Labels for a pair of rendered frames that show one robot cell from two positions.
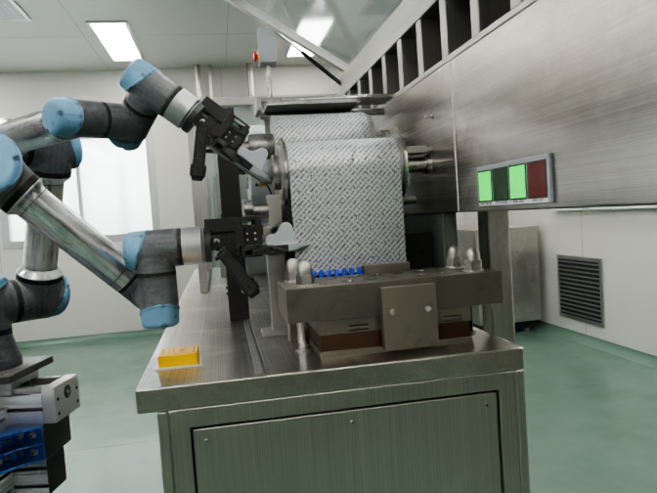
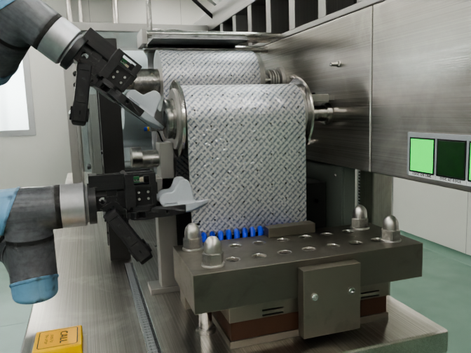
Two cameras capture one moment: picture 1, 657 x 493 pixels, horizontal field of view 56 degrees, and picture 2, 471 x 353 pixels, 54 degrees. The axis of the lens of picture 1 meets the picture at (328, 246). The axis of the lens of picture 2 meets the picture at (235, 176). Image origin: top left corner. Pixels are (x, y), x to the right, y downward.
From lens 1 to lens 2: 0.45 m
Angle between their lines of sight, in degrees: 9
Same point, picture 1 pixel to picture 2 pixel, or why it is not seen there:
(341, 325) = (254, 309)
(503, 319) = not seen: hidden behind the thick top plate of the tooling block
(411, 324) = (332, 308)
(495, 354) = (421, 340)
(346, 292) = (262, 275)
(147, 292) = (17, 264)
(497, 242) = (380, 188)
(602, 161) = not seen: outside the picture
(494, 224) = not seen: hidden behind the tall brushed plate
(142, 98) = (10, 25)
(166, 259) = (42, 225)
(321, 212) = (221, 167)
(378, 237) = (280, 192)
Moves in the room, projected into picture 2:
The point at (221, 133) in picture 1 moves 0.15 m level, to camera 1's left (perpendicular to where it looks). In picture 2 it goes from (108, 73) to (19, 75)
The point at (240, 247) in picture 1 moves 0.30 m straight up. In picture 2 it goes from (130, 209) to (118, 29)
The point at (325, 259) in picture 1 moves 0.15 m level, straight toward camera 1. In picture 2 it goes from (223, 217) to (235, 239)
